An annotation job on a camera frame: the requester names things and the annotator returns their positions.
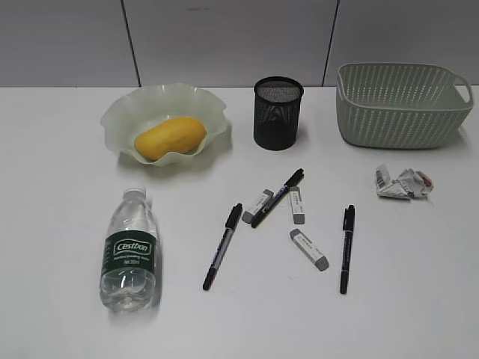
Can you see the pale green wavy glass plate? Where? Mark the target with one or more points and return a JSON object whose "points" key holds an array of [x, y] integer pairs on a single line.
{"points": [[148, 107]]}

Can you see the yellow mango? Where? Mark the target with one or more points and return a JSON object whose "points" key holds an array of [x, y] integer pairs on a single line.
{"points": [[179, 134]]}

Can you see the pale green plastic basket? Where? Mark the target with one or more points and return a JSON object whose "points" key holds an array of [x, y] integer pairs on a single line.
{"points": [[400, 106]]}

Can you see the clear water bottle green label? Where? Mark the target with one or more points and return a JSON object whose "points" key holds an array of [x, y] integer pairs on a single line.
{"points": [[128, 273]]}

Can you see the black mesh pen holder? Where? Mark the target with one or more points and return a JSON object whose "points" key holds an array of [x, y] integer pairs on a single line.
{"points": [[277, 102]]}

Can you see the grey white eraser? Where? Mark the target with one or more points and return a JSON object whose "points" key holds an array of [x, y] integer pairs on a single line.
{"points": [[255, 206], [309, 249], [297, 205]]}

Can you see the black marker pen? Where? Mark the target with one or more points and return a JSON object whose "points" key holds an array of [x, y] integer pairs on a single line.
{"points": [[230, 227], [348, 229], [267, 208]]}

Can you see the waste paper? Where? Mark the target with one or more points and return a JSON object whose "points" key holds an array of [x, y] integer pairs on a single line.
{"points": [[410, 184]]}

